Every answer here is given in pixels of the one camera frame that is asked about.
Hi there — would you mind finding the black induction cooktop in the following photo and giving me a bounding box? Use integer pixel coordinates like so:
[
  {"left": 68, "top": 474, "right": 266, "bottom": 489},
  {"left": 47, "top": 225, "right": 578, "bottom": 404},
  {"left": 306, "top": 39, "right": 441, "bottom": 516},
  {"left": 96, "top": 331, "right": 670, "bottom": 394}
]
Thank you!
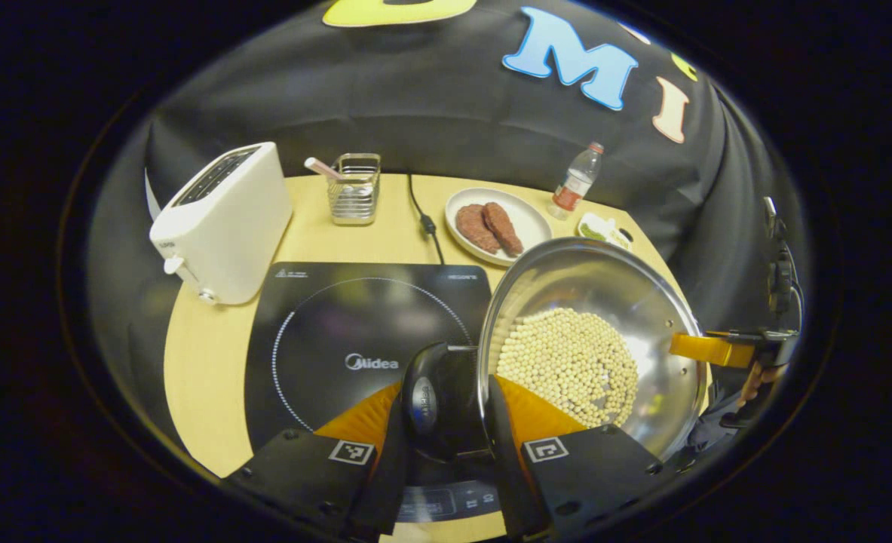
[{"left": 244, "top": 262, "right": 503, "bottom": 525}]

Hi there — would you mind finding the brown meat slice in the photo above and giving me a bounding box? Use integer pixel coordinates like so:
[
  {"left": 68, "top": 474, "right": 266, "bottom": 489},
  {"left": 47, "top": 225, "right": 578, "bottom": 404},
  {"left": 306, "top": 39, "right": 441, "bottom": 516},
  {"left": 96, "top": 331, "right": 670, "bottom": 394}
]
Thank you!
[
  {"left": 482, "top": 201, "right": 524, "bottom": 257},
  {"left": 455, "top": 204, "right": 501, "bottom": 254}
]

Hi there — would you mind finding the clear plastic water bottle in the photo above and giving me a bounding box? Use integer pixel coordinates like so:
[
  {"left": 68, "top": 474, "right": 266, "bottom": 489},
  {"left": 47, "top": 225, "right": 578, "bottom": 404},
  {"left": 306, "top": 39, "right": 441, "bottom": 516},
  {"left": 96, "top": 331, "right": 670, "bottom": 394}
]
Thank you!
[{"left": 550, "top": 142, "right": 605, "bottom": 221}]

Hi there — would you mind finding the white toaster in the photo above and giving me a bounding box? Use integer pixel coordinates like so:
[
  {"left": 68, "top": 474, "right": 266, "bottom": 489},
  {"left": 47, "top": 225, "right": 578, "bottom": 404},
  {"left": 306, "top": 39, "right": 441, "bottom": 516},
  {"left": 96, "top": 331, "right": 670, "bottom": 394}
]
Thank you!
[{"left": 149, "top": 142, "right": 293, "bottom": 306}]

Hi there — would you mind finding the pile of yellow soybeans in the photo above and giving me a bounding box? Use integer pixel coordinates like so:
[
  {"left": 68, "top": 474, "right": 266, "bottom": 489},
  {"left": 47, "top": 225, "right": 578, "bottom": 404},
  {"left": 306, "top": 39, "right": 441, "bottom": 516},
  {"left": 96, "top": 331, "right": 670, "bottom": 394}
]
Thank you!
[{"left": 495, "top": 307, "right": 640, "bottom": 429}]

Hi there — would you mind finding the white round plate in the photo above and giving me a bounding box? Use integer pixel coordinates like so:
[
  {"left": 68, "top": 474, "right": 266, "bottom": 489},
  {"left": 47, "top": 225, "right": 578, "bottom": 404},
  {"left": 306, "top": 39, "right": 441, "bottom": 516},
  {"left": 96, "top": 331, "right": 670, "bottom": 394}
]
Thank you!
[{"left": 444, "top": 187, "right": 552, "bottom": 266}]

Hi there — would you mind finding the metal wire utensil holder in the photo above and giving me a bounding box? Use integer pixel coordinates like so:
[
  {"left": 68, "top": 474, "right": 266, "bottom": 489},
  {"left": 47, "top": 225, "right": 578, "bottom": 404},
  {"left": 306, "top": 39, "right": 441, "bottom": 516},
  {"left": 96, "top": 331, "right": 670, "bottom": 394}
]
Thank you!
[{"left": 327, "top": 153, "right": 382, "bottom": 225}]

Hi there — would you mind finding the steel pot with black handles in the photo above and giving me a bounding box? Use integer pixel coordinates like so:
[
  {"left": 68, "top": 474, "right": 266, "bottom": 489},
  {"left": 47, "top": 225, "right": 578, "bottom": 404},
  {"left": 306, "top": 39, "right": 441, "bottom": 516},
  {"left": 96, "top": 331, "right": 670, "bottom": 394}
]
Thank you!
[{"left": 400, "top": 238, "right": 710, "bottom": 465}]

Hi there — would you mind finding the white divided bean dish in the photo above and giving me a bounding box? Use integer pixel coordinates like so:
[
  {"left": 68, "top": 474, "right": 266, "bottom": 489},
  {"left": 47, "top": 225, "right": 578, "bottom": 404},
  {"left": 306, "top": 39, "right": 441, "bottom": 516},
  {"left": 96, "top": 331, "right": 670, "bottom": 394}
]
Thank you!
[{"left": 575, "top": 213, "right": 633, "bottom": 251}]

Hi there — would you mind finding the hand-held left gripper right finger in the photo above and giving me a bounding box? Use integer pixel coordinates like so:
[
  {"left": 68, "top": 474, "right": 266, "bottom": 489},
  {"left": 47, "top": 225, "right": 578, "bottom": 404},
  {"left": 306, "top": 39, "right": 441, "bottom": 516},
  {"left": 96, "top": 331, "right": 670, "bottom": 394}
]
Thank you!
[{"left": 483, "top": 375, "right": 665, "bottom": 540}]

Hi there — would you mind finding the black backdrop cloth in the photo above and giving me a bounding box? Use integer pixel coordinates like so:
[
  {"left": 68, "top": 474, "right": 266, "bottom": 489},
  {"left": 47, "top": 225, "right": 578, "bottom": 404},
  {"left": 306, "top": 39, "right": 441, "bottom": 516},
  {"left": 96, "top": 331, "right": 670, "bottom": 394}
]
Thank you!
[{"left": 87, "top": 0, "right": 808, "bottom": 423}]

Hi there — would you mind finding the black power cable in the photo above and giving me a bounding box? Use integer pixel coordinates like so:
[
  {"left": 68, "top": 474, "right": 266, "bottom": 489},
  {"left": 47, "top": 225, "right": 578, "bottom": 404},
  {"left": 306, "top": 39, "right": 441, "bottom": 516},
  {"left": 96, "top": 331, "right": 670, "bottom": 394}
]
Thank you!
[{"left": 406, "top": 173, "right": 446, "bottom": 265}]

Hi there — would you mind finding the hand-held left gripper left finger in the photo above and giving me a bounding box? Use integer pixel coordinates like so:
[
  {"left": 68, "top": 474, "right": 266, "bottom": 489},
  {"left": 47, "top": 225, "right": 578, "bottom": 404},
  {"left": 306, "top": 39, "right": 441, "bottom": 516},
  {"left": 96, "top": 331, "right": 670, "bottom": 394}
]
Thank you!
[{"left": 223, "top": 381, "right": 409, "bottom": 540}]

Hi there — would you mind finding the pink utensil handle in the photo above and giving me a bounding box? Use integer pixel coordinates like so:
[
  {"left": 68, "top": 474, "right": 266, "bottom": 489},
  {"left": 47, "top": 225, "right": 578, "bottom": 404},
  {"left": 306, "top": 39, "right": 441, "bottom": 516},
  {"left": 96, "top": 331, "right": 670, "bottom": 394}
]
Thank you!
[{"left": 304, "top": 157, "right": 345, "bottom": 182}]

